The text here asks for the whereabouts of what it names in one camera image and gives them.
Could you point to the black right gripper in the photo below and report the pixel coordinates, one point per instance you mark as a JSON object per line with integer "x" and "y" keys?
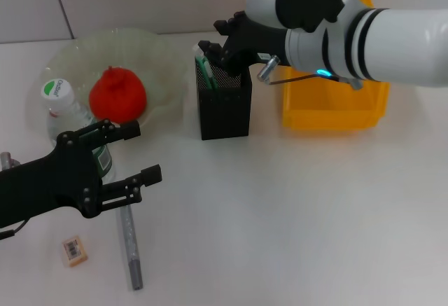
{"x": 259, "y": 43}

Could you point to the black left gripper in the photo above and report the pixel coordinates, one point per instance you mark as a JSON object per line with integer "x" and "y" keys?
{"x": 49, "y": 183}

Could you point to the green utility knife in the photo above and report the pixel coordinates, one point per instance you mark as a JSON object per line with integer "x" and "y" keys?
{"x": 206, "y": 73}

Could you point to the orange fruit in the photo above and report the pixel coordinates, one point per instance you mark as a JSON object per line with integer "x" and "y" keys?
{"x": 117, "y": 96}

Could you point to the clear bottle with green label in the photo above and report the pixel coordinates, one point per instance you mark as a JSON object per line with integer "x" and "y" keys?
{"x": 59, "y": 96}

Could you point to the pale green glass fruit plate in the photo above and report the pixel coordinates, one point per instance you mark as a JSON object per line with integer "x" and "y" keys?
{"x": 161, "y": 68}

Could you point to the black mesh pen holder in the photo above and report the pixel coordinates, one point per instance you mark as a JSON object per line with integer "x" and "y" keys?
{"x": 224, "y": 117}

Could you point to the gray marker pen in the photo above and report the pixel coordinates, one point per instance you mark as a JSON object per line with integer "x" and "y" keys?
{"x": 131, "y": 257}

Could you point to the beige eraser with barcode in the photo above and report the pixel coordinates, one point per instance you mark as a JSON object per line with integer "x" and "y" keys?
{"x": 73, "y": 251}

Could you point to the yellow plastic bin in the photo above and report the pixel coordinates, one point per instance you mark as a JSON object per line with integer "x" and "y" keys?
{"x": 332, "y": 110}

